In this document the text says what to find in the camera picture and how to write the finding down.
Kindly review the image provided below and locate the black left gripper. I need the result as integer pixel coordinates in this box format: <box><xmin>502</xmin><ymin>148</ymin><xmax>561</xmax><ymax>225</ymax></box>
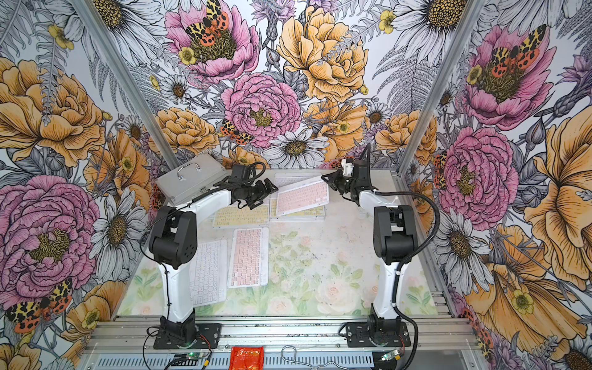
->
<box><xmin>242</xmin><ymin>178</ymin><xmax>278</xmax><ymax>209</ymax></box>

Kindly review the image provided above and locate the pink keyboard edge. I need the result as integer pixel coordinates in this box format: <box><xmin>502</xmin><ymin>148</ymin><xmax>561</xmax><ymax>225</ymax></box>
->
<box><xmin>276</xmin><ymin>177</ymin><xmax>329</xmax><ymax>217</ymax></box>

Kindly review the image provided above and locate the yellow keyboard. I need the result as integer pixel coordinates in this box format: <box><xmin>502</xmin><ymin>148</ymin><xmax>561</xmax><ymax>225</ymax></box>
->
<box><xmin>269</xmin><ymin>199</ymin><xmax>325</xmax><ymax>222</ymax></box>
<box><xmin>213</xmin><ymin>203</ymin><xmax>270</xmax><ymax>229</ymax></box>

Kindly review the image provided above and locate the pink keyboard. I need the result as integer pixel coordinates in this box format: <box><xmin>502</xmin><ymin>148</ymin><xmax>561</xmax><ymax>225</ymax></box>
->
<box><xmin>228</xmin><ymin>228</ymin><xmax>269</xmax><ymax>288</ymax></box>

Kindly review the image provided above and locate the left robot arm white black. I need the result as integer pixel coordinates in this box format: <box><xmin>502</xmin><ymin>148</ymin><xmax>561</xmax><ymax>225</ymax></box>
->
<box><xmin>147</xmin><ymin>161</ymin><xmax>278</xmax><ymax>349</ymax></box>

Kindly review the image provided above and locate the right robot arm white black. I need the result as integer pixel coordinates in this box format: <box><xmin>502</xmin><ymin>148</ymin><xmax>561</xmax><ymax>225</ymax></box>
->
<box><xmin>322</xmin><ymin>158</ymin><xmax>419</xmax><ymax>348</ymax></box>

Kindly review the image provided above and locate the white keyboard far centre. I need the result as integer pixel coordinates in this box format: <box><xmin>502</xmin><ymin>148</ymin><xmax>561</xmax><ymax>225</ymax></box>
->
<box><xmin>273</xmin><ymin>172</ymin><xmax>321</xmax><ymax>188</ymax></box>

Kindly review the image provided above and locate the white keyboard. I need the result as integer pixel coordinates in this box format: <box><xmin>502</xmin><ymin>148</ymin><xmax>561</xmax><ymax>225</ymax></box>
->
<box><xmin>273</xmin><ymin>172</ymin><xmax>321</xmax><ymax>188</ymax></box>
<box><xmin>190</xmin><ymin>240</ymin><xmax>228</xmax><ymax>307</ymax></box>

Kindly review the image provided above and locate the silver metal case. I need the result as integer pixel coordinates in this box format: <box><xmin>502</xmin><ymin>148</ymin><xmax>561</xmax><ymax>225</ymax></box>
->
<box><xmin>156</xmin><ymin>154</ymin><xmax>228</xmax><ymax>206</ymax></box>

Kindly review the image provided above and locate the white keyboard near left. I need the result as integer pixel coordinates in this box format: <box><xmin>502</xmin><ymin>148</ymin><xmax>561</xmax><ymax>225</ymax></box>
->
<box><xmin>190</xmin><ymin>240</ymin><xmax>228</xmax><ymax>307</ymax></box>

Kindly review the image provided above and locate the red packet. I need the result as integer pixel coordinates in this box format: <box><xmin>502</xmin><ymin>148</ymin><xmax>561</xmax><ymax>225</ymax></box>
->
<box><xmin>229</xmin><ymin>347</ymin><xmax>265</xmax><ymax>370</ymax></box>

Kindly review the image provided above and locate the black corrugated cable right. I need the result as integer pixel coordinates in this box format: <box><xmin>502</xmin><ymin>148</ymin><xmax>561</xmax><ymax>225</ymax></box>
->
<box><xmin>358</xmin><ymin>142</ymin><xmax>441</xmax><ymax>370</ymax></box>

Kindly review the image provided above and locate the left aluminium frame post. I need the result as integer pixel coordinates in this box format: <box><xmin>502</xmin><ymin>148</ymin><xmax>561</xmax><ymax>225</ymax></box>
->
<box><xmin>72</xmin><ymin>1</ymin><xmax>180</xmax><ymax>169</ymax></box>

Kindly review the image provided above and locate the aluminium frame post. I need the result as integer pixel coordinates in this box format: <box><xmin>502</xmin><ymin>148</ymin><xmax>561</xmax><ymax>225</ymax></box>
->
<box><xmin>396</xmin><ymin>0</ymin><xmax>486</xmax><ymax>176</ymax></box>
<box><xmin>72</xmin><ymin>1</ymin><xmax>180</xmax><ymax>169</ymax></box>

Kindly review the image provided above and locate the right aluminium frame post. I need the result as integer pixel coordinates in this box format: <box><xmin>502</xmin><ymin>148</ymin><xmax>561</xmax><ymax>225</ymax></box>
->
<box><xmin>396</xmin><ymin>0</ymin><xmax>486</xmax><ymax>176</ymax></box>

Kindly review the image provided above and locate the aluminium front rail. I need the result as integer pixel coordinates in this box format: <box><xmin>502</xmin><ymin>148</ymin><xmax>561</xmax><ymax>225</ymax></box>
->
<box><xmin>86</xmin><ymin>316</ymin><xmax>478</xmax><ymax>355</ymax></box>

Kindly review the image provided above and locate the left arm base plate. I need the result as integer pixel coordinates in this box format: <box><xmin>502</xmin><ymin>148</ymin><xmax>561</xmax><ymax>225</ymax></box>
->
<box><xmin>153</xmin><ymin>322</ymin><xmax>222</xmax><ymax>350</ymax></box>

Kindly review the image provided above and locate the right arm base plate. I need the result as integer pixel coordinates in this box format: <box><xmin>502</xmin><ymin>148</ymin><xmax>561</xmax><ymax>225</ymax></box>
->
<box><xmin>345</xmin><ymin>322</ymin><xmax>412</xmax><ymax>348</ymax></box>

